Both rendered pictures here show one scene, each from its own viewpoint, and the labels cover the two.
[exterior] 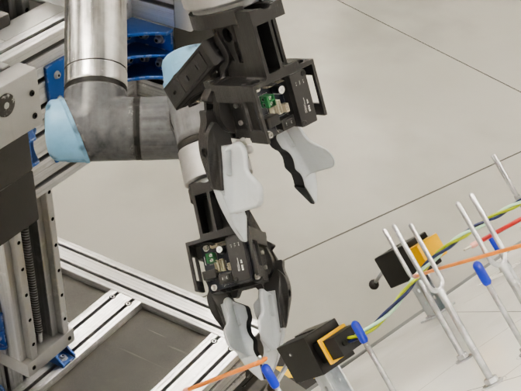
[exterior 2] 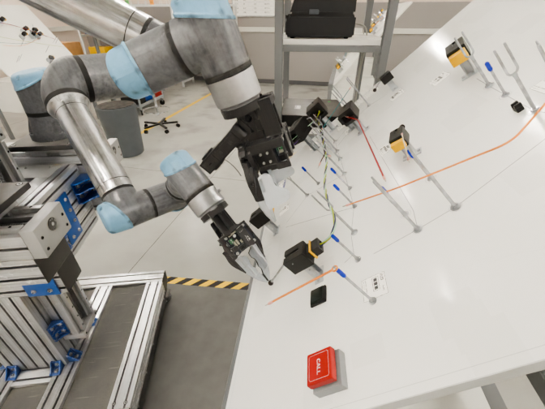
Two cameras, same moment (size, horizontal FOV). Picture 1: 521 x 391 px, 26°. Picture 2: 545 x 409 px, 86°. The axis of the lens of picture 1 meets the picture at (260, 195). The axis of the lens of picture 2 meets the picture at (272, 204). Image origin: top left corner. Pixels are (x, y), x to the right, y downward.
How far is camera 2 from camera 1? 0.65 m
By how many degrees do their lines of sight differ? 33
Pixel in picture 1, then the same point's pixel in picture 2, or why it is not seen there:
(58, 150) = (116, 227)
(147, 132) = (159, 202)
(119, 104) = (139, 194)
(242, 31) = (263, 110)
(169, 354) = (135, 297)
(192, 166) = (202, 205)
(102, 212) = not seen: hidden behind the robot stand
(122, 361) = (118, 310)
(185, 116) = (188, 184)
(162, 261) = (104, 269)
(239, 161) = (269, 182)
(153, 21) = not seen: hidden behind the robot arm
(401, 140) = not seen: hidden behind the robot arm
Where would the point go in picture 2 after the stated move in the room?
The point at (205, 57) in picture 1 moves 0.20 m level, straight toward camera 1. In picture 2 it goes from (236, 135) to (338, 178)
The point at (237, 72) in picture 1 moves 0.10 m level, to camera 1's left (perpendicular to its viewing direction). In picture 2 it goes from (255, 137) to (201, 153)
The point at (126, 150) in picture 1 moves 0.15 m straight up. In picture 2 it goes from (151, 214) to (135, 155)
